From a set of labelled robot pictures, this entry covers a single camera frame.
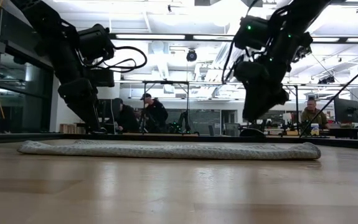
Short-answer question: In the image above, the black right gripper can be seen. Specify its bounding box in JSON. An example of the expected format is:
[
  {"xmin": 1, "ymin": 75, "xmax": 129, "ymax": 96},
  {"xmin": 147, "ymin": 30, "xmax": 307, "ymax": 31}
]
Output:
[{"xmin": 243, "ymin": 60, "xmax": 291, "ymax": 123}]

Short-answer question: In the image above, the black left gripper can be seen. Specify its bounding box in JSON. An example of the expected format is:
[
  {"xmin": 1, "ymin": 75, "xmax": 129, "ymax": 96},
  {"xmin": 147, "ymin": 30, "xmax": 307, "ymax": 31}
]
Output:
[{"xmin": 58, "ymin": 77, "xmax": 105, "ymax": 133}]

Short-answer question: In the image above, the grey microfiber towel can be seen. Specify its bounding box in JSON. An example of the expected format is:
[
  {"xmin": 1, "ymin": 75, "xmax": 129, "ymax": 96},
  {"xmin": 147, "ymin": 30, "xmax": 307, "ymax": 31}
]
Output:
[{"xmin": 16, "ymin": 139, "xmax": 322, "ymax": 161}]

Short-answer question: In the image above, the grey office chair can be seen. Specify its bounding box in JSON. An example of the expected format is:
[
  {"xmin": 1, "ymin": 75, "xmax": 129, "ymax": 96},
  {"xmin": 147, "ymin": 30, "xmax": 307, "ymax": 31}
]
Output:
[{"xmin": 224, "ymin": 122, "xmax": 242, "ymax": 137}]

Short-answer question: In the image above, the person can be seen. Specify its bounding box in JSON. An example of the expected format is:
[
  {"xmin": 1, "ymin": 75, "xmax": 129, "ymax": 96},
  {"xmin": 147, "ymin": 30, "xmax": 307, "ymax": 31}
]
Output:
[
  {"xmin": 111, "ymin": 97, "xmax": 141, "ymax": 134},
  {"xmin": 299, "ymin": 98, "xmax": 329, "ymax": 130},
  {"xmin": 139, "ymin": 92, "xmax": 169, "ymax": 134}
]

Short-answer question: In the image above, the dark glass partition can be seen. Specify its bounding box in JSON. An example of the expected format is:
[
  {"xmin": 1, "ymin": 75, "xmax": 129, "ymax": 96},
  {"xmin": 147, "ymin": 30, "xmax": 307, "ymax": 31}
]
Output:
[{"xmin": 0, "ymin": 0, "xmax": 57, "ymax": 134}]

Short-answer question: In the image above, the black ceiling spotlight cluster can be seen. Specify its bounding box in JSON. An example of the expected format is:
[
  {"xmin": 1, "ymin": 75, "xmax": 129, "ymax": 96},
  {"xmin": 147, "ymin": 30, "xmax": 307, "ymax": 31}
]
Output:
[{"xmin": 292, "ymin": 45, "xmax": 313, "ymax": 64}]

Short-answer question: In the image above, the thin black diagonal rod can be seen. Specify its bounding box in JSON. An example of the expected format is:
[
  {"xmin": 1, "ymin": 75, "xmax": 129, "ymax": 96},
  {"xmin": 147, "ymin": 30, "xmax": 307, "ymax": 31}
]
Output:
[{"xmin": 299, "ymin": 56, "xmax": 358, "ymax": 138}]

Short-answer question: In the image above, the black computer monitor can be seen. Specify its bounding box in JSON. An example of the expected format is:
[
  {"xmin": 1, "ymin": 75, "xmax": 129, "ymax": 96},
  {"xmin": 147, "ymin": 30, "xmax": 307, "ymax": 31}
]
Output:
[{"xmin": 333, "ymin": 97, "xmax": 358, "ymax": 124}]

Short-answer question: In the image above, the black background desk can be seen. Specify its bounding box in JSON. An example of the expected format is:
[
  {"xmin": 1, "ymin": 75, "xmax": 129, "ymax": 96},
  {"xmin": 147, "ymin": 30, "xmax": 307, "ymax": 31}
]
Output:
[{"xmin": 327, "ymin": 126, "xmax": 358, "ymax": 139}]

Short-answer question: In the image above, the long ceiling light bar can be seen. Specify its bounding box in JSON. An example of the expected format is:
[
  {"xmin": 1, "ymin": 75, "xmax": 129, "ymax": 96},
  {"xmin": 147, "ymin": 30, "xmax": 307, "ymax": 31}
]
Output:
[{"xmin": 108, "ymin": 32, "xmax": 358, "ymax": 44}]

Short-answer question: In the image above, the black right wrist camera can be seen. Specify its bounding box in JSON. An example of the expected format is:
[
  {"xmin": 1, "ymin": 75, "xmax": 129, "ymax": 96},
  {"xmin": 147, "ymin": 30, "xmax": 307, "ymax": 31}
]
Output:
[{"xmin": 233, "ymin": 60, "xmax": 272, "ymax": 84}]

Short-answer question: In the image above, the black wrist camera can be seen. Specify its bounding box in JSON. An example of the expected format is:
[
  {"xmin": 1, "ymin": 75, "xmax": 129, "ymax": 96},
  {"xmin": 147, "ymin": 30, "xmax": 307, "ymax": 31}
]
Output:
[
  {"xmin": 233, "ymin": 60, "xmax": 272, "ymax": 84},
  {"xmin": 87, "ymin": 68, "xmax": 116, "ymax": 88}
]

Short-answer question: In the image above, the black background frame post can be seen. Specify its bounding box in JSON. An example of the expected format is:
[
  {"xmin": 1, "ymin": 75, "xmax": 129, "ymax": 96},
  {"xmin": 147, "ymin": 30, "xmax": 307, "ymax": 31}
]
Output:
[{"xmin": 283, "ymin": 83, "xmax": 301, "ymax": 133}]

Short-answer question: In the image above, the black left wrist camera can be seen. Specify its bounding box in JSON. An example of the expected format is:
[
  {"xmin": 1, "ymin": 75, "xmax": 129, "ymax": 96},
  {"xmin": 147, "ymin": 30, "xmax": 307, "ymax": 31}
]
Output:
[{"xmin": 87, "ymin": 68, "xmax": 116, "ymax": 88}]

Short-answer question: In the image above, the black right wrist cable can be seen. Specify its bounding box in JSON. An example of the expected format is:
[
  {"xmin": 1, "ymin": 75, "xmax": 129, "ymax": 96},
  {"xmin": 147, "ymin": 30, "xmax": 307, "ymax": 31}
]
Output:
[{"xmin": 221, "ymin": 0, "xmax": 262, "ymax": 85}]

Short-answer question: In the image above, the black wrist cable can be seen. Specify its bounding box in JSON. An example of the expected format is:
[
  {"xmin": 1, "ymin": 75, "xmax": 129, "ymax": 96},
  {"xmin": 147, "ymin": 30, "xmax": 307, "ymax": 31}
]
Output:
[
  {"xmin": 221, "ymin": 0, "xmax": 262, "ymax": 85},
  {"xmin": 102, "ymin": 45, "xmax": 148, "ymax": 74}
]

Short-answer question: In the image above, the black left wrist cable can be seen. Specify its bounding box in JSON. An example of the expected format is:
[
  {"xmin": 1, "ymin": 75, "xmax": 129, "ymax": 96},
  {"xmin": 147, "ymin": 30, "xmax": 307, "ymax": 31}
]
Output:
[{"xmin": 102, "ymin": 45, "xmax": 148, "ymax": 74}]

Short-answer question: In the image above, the black ceiling dome camera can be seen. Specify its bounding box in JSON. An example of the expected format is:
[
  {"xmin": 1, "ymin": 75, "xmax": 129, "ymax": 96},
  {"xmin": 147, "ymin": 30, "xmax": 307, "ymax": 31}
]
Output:
[{"xmin": 186, "ymin": 49, "xmax": 198, "ymax": 63}]

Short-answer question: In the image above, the black background station frame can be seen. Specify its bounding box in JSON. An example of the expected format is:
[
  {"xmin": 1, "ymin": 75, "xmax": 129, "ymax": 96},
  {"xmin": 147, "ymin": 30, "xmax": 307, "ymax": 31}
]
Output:
[{"xmin": 141, "ymin": 80, "xmax": 192, "ymax": 135}]

